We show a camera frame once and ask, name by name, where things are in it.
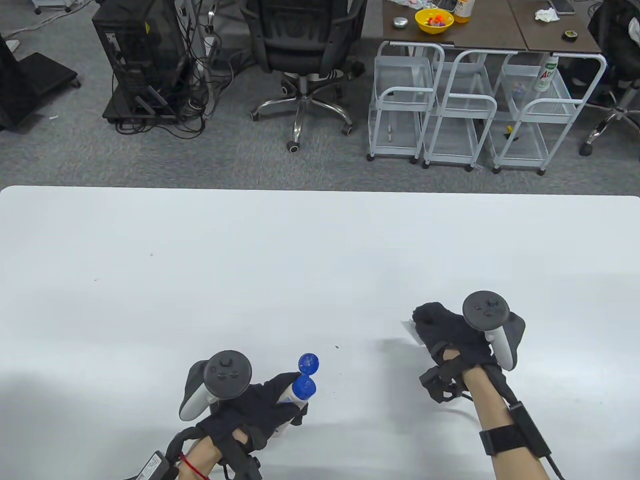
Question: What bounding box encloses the person's right hand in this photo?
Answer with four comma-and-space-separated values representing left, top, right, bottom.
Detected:
412, 302, 501, 382

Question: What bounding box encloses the person's left hand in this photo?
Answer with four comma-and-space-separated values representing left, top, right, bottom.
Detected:
196, 372, 311, 454

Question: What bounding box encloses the white cotton pad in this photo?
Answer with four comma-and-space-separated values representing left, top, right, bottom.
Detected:
401, 320, 424, 347

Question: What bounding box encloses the white blue-capped hand cream tube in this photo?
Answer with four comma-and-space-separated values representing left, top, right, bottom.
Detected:
270, 352, 320, 439

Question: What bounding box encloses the person's right forearm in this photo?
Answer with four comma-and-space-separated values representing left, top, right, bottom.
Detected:
462, 366, 552, 480

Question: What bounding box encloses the person's left forearm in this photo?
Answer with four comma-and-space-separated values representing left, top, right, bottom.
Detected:
181, 436, 227, 480

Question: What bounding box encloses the black white left-hand controller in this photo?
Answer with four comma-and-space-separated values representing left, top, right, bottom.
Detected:
178, 350, 254, 422

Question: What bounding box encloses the black white right-hand controller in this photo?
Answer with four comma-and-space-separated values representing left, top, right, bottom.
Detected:
462, 290, 527, 372

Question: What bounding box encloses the black labelled adapter box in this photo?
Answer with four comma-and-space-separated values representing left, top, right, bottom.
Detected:
124, 450, 180, 480

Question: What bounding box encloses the white green-capped bottle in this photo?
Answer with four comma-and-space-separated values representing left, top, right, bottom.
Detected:
533, 54, 560, 94

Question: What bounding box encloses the brown wooden desk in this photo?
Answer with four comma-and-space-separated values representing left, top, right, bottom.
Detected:
382, 0, 529, 53
507, 0, 604, 55

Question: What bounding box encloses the yellow bowl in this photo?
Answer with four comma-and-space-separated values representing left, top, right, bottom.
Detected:
414, 7, 455, 35

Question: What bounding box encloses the black mesh office chair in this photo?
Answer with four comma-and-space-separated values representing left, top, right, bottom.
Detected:
240, 0, 369, 154

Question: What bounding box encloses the black office chair with jacket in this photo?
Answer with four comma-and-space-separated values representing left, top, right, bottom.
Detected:
579, 0, 640, 157

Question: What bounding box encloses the black computer tower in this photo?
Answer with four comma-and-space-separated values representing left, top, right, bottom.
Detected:
91, 0, 189, 122

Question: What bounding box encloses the black rolling stand base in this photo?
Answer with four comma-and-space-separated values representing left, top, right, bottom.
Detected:
0, 34, 82, 133

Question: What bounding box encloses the red string bracelet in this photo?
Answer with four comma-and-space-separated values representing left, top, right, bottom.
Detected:
177, 452, 212, 480

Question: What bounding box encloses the black forearm strap box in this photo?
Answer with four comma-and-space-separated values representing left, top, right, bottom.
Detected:
478, 402, 552, 459

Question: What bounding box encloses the black glove cable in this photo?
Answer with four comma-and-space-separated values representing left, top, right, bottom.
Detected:
544, 452, 567, 480

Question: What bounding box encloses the white wire rolling cart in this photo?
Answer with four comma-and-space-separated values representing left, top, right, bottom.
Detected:
422, 48, 499, 173
367, 40, 446, 164
491, 52, 609, 176

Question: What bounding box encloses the black cable bundle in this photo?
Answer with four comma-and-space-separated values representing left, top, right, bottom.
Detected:
114, 0, 237, 140

